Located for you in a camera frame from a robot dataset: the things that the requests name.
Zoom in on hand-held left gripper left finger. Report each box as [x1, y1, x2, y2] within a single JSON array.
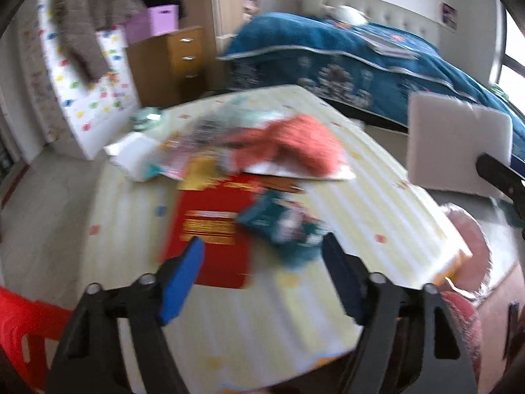
[[45, 236, 206, 394]]

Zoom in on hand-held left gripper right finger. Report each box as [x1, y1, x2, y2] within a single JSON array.
[[321, 233, 480, 394]]

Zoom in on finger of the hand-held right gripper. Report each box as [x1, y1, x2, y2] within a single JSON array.
[[476, 154, 525, 204]]

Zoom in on white paper sheet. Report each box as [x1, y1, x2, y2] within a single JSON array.
[[406, 92, 513, 198], [242, 160, 356, 182]]

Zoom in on trash bin with pink bag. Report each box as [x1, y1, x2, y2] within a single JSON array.
[[439, 203, 492, 301]]

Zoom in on red booklet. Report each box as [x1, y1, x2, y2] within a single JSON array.
[[160, 174, 267, 290]]

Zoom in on teal snack packet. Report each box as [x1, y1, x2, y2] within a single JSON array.
[[238, 191, 329, 270]]

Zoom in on yellow striped tablecloth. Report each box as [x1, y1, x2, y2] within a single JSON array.
[[82, 84, 472, 394]]

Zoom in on yellow packet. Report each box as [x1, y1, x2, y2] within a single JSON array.
[[179, 158, 224, 192]]

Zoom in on person's red patterned clothing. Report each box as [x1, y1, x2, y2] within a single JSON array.
[[440, 291, 483, 378]]

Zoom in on large window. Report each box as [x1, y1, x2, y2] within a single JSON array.
[[490, 6, 525, 91]]

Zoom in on colourful snack wrappers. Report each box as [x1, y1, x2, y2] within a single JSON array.
[[162, 117, 234, 179]]

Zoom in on orange-red knitted cloth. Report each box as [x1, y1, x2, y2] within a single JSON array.
[[230, 115, 349, 181]]

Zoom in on red plastic stool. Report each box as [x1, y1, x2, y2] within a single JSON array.
[[0, 285, 73, 394]]

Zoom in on grey book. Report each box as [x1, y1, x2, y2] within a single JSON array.
[[361, 35, 420, 61]]

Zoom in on pale green wrapper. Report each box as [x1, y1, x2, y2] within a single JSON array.
[[130, 107, 165, 133]]

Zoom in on white dotted folding panel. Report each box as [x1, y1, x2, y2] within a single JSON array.
[[36, 0, 143, 161]]

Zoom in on beige upholstered bed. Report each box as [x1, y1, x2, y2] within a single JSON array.
[[283, 0, 444, 50]]

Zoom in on bed with blue blanket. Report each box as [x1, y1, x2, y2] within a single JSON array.
[[217, 12, 525, 134]]

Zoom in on white plush toy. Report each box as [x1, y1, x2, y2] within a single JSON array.
[[323, 5, 370, 24]]

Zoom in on wooden drawer cabinet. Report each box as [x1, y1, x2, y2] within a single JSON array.
[[125, 27, 208, 108]]

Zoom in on purple storage box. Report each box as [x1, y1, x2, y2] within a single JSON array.
[[125, 5, 181, 44]]

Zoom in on wooden wardrobe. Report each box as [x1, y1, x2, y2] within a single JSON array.
[[170, 0, 265, 91]]

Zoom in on brown fuzzy coat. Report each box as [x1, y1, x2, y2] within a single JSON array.
[[51, 0, 145, 81]]

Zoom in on small wall picture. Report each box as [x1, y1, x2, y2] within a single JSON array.
[[440, 2, 458, 32]]

